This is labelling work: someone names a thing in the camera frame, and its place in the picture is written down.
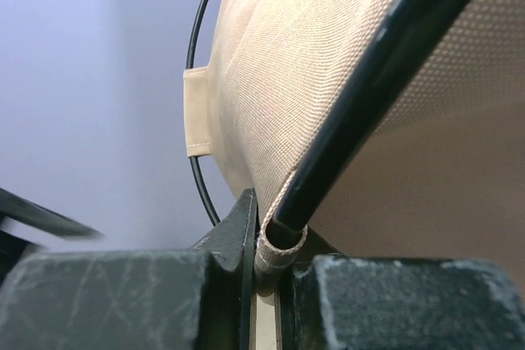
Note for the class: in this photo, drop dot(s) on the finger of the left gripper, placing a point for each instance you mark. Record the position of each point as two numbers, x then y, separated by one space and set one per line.
16 208

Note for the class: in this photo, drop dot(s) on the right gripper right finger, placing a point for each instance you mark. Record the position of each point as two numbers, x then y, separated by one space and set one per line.
338 302

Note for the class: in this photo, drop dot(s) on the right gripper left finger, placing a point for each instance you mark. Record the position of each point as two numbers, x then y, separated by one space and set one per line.
197 298

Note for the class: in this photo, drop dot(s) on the black tent pole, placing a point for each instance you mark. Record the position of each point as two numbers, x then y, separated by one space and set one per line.
197 139
404 40

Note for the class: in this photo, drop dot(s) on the tan black pet tent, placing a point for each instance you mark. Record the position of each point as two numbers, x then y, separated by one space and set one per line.
441 176

